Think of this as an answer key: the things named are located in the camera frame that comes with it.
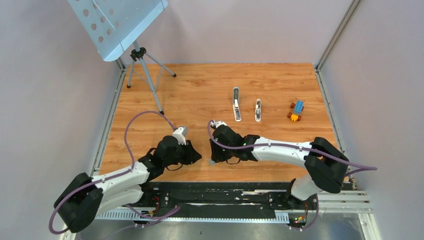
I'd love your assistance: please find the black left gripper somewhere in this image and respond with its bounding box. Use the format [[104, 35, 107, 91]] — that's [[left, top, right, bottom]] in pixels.
[[163, 139, 202, 167]]

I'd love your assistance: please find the light blue white stapler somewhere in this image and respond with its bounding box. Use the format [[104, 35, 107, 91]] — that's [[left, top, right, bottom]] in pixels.
[[232, 86, 242, 122]]

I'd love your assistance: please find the white stapler tray piece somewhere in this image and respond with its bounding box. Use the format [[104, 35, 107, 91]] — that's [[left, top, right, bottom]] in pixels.
[[254, 98, 262, 122]]

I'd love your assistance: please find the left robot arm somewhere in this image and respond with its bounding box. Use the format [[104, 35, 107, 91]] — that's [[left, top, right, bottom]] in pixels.
[[53, 135, 202, 233]]

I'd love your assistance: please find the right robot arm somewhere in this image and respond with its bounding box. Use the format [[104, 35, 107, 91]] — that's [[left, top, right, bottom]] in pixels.
[[208, 122, 349, 209]]

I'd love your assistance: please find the colourful toy block car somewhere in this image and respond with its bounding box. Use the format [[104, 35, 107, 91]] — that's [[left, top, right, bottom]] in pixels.
[[287, 100, 304, 122]]

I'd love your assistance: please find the light blue music stand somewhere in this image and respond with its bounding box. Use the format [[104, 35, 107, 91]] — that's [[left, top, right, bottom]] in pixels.
[[68, 0, 177, 114]]

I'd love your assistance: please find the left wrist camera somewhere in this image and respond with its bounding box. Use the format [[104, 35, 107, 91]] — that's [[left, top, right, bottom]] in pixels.
[[172, 126, 188, 145]]

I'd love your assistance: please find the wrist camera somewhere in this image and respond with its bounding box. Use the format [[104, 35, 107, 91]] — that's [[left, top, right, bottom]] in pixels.
[[172, 126, 188, 145], [210, 121, 227, 130]]

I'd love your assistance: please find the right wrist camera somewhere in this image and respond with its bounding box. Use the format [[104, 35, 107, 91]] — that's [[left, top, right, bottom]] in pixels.
[[210, 121, 227, 130]]

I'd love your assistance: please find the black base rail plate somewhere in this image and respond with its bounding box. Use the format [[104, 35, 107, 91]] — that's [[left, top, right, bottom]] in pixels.
[[130, 181, 323, 220]]

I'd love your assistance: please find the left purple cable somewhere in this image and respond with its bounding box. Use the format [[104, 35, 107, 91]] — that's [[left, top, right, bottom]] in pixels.
[[48, 110, 177, 235]]

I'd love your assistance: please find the purple cable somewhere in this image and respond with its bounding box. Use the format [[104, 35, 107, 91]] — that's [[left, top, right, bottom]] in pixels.
[[207, 119, 379, 231], [48, 110, 177, 235]]

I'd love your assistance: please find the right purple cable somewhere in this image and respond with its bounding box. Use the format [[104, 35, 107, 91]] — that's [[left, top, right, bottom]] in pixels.
[[207, 119, 379, 231]]

